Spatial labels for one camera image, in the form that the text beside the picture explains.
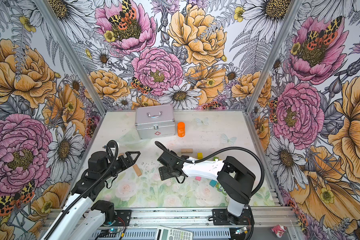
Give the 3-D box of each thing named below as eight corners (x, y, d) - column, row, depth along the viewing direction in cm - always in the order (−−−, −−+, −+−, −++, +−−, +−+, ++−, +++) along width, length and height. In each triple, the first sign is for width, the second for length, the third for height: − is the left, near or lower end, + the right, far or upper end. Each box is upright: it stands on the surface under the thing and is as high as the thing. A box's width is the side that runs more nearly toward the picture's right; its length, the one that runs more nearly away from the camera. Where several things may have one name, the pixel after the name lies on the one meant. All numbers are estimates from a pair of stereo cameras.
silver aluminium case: (140, 140, 105) (134, 125, 93) (141, 123, 115) (136, 107, 103) (176, 136, 108) (175, 121, 95) (173, 120, 118) (172, 104, 106)
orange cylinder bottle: (177, 137, 107) (177, 127, 99) (177, 131, 111) (177, 121, 103) (185, 137, 107) (185, 127, 99) (185, 131, 111) (185, 121, 103)
